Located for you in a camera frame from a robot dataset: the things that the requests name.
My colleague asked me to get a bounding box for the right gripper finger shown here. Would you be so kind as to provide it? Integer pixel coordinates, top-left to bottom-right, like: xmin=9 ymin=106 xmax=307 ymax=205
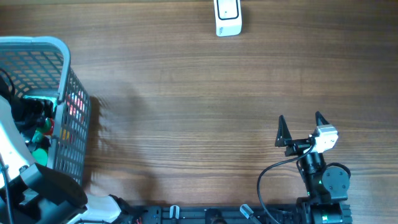
xmin=275 ymin=115 xmax=292 ymax=146
xmin=315 ymin=111 xmax=330 ymax=126

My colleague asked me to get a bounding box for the green lid jar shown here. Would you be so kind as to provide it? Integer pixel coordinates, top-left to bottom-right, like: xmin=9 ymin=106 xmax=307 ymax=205
xmin=32 ymin=148 xmax=48 ymax=166

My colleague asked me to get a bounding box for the red bottle green cap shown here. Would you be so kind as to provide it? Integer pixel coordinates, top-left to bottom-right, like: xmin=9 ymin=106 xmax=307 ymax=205
xmin=32 ymin=118 xmax=55 ymax=143

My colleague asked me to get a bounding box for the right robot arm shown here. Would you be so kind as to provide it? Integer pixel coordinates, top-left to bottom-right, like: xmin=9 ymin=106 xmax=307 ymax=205
xmin=275 ymin=111 xmax=353 ymax=223

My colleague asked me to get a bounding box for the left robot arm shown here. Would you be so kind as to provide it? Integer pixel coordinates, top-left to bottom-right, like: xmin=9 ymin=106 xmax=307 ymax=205
xmin=1 ymin=70 xmax=131 ymax=223

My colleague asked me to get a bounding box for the white barcode scanner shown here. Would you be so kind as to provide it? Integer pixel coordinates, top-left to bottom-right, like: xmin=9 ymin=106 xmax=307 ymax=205
xmin=213 ymin=0 xmax=243 ymax=37

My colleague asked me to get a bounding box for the grey plastic mesh basket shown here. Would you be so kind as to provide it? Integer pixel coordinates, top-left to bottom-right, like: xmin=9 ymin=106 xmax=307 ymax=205
xmin=1 ymin=36 xmax=91 ymax=184

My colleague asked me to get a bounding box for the right black cable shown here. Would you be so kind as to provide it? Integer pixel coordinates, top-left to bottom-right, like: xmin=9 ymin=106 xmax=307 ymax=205
xmin=256 ymin=143 xmax=317 ymax=224

